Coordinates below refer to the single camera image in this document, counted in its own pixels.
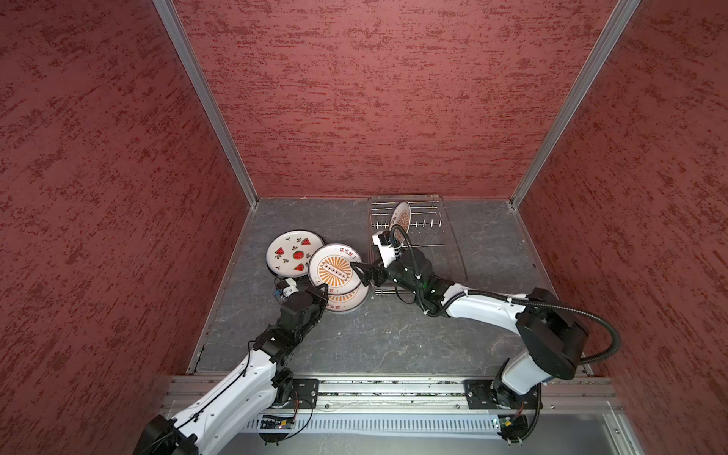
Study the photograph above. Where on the steel wire dish rack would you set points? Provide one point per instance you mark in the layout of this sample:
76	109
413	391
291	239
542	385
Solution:
430	231

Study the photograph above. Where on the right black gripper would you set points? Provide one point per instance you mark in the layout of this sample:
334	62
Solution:
369	270

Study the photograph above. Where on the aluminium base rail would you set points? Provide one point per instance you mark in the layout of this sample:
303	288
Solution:
441	394

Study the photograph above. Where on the dark rim striped plate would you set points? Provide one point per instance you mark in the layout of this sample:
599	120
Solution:
286	263

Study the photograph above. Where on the white perforated cable tray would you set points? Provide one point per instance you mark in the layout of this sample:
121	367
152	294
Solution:
401	425

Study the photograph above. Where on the right small circuit board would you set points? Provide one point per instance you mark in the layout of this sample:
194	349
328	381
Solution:
513	429

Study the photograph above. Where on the right aluminium corner post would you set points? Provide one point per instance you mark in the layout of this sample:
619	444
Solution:
610	34

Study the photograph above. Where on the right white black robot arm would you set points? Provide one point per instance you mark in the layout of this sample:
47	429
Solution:
552	335

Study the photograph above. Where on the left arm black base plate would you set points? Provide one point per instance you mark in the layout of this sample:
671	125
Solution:
298	393

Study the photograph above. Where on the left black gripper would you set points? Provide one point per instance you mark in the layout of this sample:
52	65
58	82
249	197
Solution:
321	300

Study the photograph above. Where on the aluminium corner post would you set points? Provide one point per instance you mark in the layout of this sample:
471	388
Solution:
182	44
610	34

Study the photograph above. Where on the left small circuit board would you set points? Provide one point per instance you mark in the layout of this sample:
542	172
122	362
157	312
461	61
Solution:
277	423

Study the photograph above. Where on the orange sunburst white plate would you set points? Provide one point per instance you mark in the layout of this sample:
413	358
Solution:
332	265

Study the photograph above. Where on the watermelon plate blue rim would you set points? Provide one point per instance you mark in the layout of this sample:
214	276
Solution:
307	241

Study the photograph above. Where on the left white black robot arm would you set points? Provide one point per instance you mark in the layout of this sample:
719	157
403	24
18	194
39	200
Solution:
259	382

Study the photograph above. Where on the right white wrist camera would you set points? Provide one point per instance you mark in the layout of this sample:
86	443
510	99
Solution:
386	246

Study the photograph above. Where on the small circuit board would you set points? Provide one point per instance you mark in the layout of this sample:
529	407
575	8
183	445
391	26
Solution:
277	423
513	429

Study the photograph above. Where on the left aluminium corner post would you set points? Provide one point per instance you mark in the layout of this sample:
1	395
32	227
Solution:
182	44

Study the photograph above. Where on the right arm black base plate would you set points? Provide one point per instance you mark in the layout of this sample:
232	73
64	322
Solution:
488	394

